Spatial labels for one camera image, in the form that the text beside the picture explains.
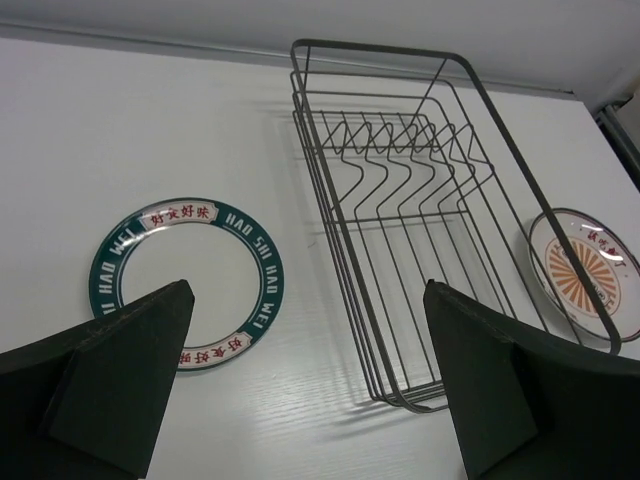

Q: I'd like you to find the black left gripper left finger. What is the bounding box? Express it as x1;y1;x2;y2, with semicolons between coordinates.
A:
1;280;195;479

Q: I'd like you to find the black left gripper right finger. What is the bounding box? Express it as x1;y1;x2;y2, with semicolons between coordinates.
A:
423;280;639;479

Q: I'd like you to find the orange sunburst white plate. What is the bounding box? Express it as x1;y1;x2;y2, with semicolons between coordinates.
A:
528;208;639;343

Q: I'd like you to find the green rimmed white plate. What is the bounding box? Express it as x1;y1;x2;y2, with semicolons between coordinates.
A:
88;197;285;372

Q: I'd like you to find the grey wire dish rack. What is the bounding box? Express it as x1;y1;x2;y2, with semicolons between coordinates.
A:
290;39;622;414

